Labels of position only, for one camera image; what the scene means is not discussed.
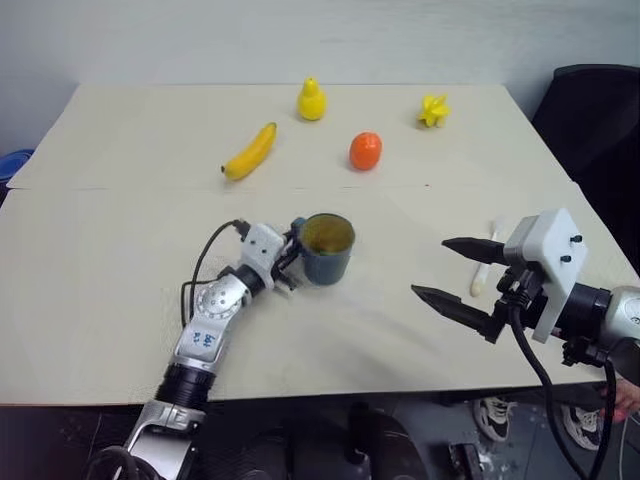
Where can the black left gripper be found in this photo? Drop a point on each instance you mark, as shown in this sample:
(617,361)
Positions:
(283,265)

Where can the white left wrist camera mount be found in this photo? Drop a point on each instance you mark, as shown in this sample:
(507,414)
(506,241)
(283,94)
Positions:
(260,247)

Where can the white and black sneaker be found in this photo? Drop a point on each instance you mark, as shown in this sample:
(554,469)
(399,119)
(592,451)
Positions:
(494,417)
(582,427)

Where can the yellow banana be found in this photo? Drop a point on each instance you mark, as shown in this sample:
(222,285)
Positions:
(251,154)

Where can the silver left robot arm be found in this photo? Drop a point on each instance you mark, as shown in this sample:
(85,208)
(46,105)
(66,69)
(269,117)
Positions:
(210,305)

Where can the blue bin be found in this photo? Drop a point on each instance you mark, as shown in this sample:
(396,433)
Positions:
(14,167)

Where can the black chair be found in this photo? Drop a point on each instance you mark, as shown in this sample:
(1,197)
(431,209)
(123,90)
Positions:
(595,145)

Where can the white toothbrush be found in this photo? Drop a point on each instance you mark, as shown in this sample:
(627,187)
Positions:
(484,272)

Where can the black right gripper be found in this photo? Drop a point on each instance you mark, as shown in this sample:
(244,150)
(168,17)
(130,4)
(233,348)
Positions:
(520,295)

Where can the dark blue mug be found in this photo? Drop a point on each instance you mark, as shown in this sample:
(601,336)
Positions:
(327,250)

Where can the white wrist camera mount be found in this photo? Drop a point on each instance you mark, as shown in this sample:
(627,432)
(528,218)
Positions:
(260,247)
(557,265)

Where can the yellow pear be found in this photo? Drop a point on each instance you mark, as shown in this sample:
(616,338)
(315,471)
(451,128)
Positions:
(312,101)

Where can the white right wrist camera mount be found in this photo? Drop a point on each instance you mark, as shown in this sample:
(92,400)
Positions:
(557,265)

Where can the yellow star fruit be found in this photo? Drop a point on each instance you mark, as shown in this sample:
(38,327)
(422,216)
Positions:
(433,112)

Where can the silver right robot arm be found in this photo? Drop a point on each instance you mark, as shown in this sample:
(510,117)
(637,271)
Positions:
(607,320)

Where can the orange fruit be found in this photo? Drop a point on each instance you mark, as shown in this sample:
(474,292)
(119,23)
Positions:
(366,150)

